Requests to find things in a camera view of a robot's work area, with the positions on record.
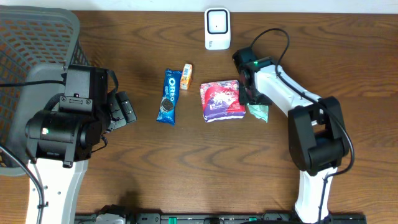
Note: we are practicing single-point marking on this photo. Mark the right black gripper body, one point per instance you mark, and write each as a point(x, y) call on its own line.
point(249, 95)

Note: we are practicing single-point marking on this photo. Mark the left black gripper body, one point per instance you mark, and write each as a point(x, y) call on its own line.
point(125, 106)

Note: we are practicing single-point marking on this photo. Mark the green tissue wipes pack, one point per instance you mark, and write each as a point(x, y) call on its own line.
point(259, 111)

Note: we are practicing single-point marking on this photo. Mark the pink purple liners pack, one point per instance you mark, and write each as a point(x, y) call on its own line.
point(220, 101)

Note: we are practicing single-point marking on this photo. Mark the blue Oreo cookie pack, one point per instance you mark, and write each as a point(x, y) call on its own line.
point(170, 96)

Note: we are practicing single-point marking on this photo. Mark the small orange box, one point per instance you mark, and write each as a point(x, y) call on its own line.
point(186, 77)

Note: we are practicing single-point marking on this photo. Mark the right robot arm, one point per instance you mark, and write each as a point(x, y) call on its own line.
point(316, 131)

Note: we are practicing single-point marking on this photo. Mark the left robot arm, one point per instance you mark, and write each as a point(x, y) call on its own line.
point(61, 139)

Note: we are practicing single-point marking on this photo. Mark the white barcode scanner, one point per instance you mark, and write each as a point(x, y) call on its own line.
point(217, 28)

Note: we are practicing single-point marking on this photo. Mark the grey plastic mesh basket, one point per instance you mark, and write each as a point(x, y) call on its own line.
point(35, 35)

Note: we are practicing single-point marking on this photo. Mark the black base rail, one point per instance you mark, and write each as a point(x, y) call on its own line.
point(155, 218)

